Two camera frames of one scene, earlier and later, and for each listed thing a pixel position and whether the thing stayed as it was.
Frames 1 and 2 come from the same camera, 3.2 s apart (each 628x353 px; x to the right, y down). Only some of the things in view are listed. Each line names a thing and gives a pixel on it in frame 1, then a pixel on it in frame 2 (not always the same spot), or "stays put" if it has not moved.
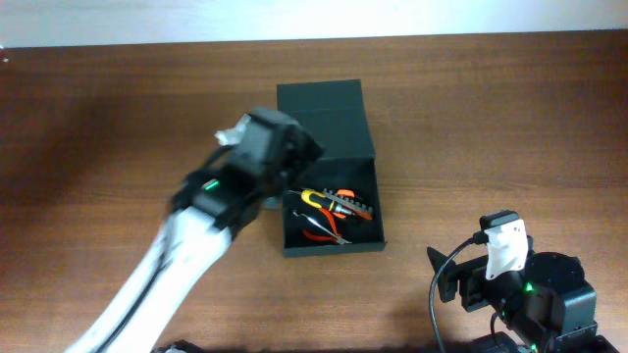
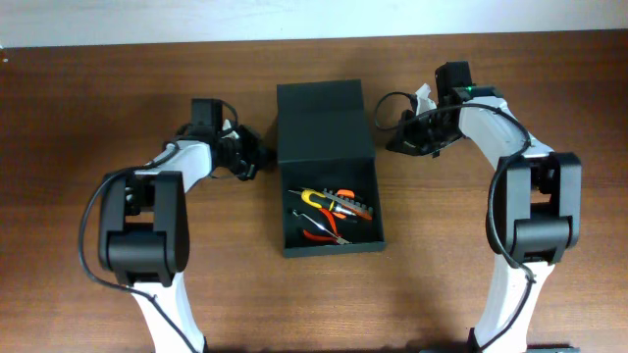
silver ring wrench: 319,225 stays put
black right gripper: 471,274 to 407,140
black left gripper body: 282,178 to 243,151
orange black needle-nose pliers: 343,192 stays put
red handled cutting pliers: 329,238 stays put
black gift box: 335,112 stays put
